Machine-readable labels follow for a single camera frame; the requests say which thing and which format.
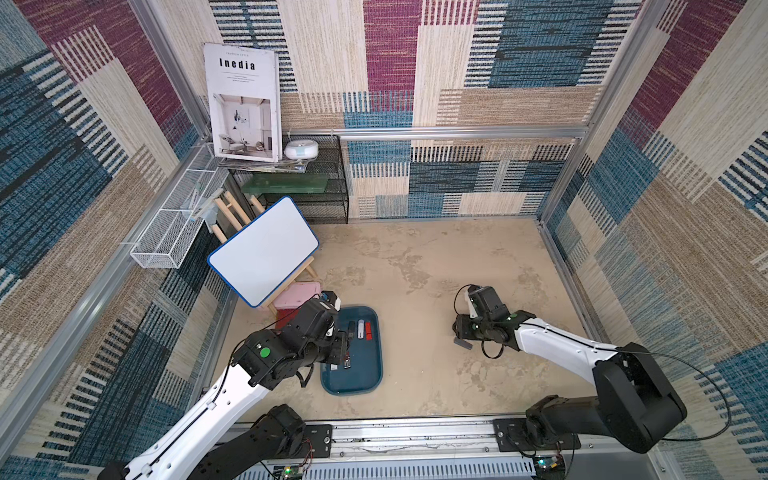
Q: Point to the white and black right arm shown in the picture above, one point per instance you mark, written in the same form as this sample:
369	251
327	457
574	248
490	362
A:
634	403

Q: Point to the grey usb flash drive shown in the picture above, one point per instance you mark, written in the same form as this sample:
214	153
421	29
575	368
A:
462	343

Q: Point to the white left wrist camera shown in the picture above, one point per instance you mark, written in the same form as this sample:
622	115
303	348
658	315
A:
331	298

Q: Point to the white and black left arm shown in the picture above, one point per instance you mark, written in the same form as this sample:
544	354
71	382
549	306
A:
262	361

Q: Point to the white board with blue edge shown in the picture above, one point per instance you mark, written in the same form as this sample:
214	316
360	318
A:
264	252

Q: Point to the green board on shelf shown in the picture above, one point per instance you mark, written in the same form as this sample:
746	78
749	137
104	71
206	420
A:
285	183

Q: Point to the black wire mesh shelf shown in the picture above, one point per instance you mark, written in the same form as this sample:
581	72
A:
329	207

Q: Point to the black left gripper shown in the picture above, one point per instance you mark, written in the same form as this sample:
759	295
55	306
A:
339	346

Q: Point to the Inedia magazine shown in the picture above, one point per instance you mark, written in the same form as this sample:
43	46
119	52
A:
244	102

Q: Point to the teal plastic storage tray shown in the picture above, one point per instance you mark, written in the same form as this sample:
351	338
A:
366	370

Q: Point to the pink plastic box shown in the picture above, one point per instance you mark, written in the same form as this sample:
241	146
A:
296	294

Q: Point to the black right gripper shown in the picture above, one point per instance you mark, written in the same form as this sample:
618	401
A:
459	327

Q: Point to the white wire basket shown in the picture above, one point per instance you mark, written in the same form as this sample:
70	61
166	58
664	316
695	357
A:
167	239

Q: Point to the white round device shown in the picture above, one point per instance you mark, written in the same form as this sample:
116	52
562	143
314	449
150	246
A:
301	149

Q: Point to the wooden easel stand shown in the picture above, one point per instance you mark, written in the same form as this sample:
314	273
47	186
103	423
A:
240	213

